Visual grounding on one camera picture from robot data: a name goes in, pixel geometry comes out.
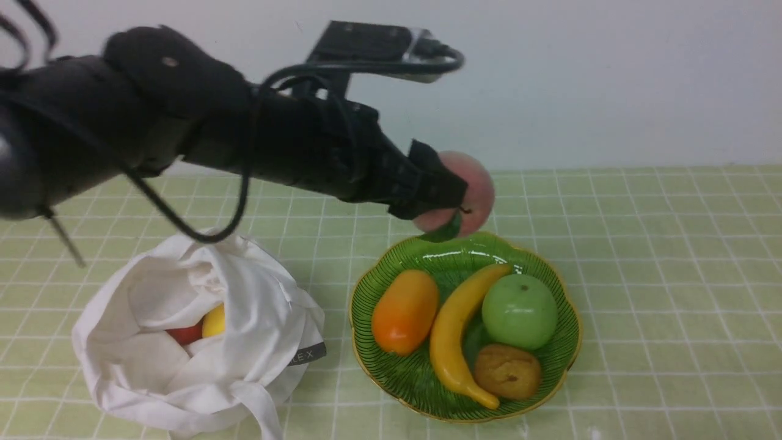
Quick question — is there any green apple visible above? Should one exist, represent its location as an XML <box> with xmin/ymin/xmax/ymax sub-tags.
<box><xmin>481</xmin><ymin>274</ymin><xmax>558</xmax><ymax>351</ymax></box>

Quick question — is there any orange mango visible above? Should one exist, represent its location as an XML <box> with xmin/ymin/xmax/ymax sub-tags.
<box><xmin>371</xmin><ymin>269</ymin><xmax>439</xmax><ymax>356</ymax></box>

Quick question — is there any yellow banana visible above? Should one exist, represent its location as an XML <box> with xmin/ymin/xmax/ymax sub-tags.
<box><xmin>428</xmin><ymin>263</ymin><xmax>512</xmax><ymax>410</ymax></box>

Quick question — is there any red fruit in bag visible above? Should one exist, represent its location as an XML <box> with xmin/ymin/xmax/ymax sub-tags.
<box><xmin>166</xmin><ymin>321</ymin><xmax>203</xmax><ymax>347</ymax></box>

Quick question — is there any black cable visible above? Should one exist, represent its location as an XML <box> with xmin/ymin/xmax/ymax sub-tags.
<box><xmin>122</xmin><ymin>46</ymin><xmax>465</xmax><ymax>244</ymax></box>

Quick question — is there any pink peach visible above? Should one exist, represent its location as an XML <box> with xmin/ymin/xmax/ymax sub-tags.
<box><xmin>412</xmin><ymin>151</ymin><xmax>496</xmax><ymax>238</ymax></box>

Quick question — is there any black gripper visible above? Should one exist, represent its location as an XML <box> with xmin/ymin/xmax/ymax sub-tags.
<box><xmin>254</xmin><ymin>92</ymin><xmax>467</xmax><ymax>220</ymax></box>

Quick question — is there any white cloth bag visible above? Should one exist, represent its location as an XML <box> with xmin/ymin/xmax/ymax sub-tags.
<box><xmin>71</xmin><ymin>234</ymin><xmax>325</xmax><ymax>439</ymax></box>

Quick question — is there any brown wrinkled fruit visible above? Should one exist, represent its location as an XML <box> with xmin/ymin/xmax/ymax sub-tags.
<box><xmin>473</xmin><ymin>343</ymin><xmax>543</xmax><ymax>400</ymax></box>

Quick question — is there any yellow lemon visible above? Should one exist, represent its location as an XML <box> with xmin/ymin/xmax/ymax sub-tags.
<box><xmin>201</xmin><ymin>303</ymin><xmax>226</xmax><ymax>338</ymax></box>

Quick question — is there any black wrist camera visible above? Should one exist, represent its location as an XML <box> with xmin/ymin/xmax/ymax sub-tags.
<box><xmin>304</xmin><ymin>21</ymin><xmax>466</xmax><ymax>94</ymax></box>

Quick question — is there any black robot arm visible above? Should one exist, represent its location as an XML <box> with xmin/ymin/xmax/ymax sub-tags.
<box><xmin>2</xmin><ymin>21</ymin><xmax>467</xmax><ymax>220</ymax></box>

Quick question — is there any green leaf-shaped plate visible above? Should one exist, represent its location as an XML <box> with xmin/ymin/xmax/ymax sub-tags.
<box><xmin>349</xmin><ymin>232</ymin><xmax>583</xmax><ymax>424</ymax></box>

